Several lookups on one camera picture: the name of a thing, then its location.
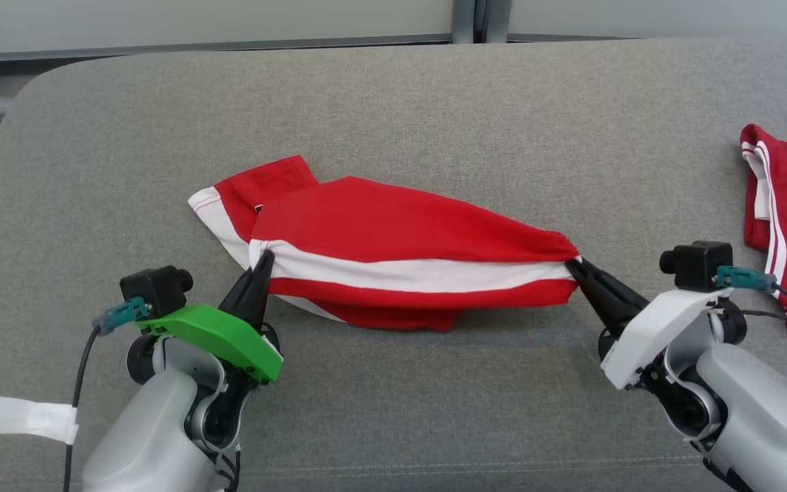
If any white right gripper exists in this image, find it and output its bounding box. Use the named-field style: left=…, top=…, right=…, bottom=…
left=564, top=256, right=736, bottom=390

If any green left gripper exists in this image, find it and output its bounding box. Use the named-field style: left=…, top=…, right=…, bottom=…
left=135, top=250, right=284, bottom=383

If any red shorts white stripe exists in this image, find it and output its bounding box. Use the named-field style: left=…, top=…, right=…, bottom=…
left=188, top=155, right=582, bottom=332

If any grey fabric sofa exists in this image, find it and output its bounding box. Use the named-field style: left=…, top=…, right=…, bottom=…
left=0, top=38, right=787, bottom=492

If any right cable teal connector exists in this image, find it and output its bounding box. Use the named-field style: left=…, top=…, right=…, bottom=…
left=716, top=265, right=787, bottom=404

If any white tape on left cable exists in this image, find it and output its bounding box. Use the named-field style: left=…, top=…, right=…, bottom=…
left=0, top=394, right=80, bottom=445

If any grey partition post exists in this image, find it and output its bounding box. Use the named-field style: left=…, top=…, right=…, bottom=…
left=452, top=0, right=512, bottom=43

